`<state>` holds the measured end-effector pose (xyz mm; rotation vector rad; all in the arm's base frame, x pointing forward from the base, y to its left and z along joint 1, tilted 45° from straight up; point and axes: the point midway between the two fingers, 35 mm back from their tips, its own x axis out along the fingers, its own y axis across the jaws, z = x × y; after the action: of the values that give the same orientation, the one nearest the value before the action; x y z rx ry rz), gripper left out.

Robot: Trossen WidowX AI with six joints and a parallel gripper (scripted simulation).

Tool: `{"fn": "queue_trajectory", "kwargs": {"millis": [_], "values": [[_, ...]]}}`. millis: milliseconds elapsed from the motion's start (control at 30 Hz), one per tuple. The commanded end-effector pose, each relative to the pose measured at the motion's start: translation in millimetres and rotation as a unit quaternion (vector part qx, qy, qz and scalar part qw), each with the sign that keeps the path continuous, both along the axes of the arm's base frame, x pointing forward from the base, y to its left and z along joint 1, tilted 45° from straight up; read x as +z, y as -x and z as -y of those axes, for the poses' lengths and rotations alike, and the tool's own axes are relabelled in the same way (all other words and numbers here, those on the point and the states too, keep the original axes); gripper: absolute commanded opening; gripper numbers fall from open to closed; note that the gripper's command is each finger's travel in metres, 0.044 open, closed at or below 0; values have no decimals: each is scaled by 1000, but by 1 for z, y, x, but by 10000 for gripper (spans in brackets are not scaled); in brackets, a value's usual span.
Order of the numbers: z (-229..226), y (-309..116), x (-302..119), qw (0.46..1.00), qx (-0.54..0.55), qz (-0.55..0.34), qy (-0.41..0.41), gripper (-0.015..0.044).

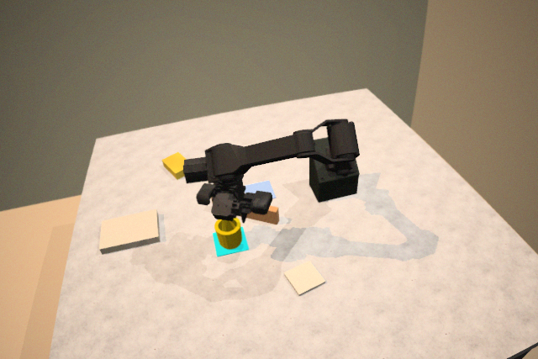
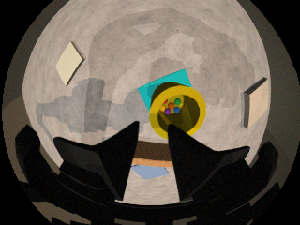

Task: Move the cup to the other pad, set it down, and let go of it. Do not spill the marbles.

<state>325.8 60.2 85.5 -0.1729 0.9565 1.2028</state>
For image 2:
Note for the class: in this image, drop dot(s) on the beige flat square tile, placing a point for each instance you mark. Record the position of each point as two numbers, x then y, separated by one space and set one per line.
69 63

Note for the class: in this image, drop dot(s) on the beige flat block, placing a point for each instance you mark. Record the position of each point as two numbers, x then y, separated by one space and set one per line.
255 102

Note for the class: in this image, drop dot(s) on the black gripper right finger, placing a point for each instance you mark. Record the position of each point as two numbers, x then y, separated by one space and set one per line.
194 163

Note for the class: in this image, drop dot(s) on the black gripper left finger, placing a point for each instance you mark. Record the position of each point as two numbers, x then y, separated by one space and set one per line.
111 159

